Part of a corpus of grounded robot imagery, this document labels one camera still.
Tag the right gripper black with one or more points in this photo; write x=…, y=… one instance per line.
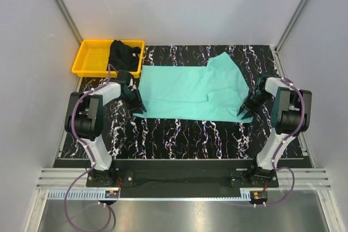
x=252, y=110

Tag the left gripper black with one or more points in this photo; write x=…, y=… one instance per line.
x=138, y=105

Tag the teal t shirt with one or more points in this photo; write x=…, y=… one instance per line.
x=214, y=92

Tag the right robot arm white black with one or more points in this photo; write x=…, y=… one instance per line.
x=290, y=116

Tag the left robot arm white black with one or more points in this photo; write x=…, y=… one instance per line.
x=85, y=117

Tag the black marble pattern mat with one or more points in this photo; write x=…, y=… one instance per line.
x=129, y=137

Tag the black t shirt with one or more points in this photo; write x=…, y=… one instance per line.
x=124, y=57

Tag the yellow plastic bin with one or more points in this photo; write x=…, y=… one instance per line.
x=93, y=54

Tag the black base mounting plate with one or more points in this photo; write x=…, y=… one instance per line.
x=180, y=179

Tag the right small circuit board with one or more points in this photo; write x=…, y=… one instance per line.
x=258, y=197

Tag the small circuit board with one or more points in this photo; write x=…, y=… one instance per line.
x=112, y=194
x=258, y=197

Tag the left small circuit board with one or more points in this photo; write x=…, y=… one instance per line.
x=112, y=194

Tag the aluminium frame rail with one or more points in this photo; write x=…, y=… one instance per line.
x=305, y=178

